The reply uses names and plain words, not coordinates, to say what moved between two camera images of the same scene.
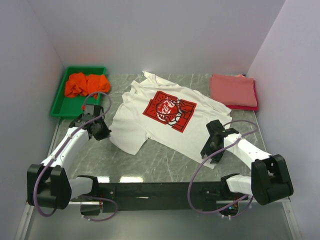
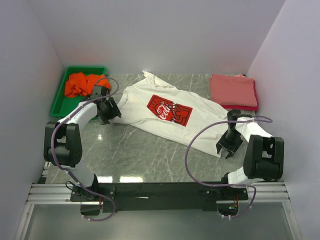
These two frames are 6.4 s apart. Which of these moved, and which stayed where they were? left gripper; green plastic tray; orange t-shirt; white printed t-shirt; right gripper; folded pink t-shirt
Moved: right gripper; left gripper; white printed t-shirt
Stayed: orange t-shirt; folded pink t-shirt; green plastic tray
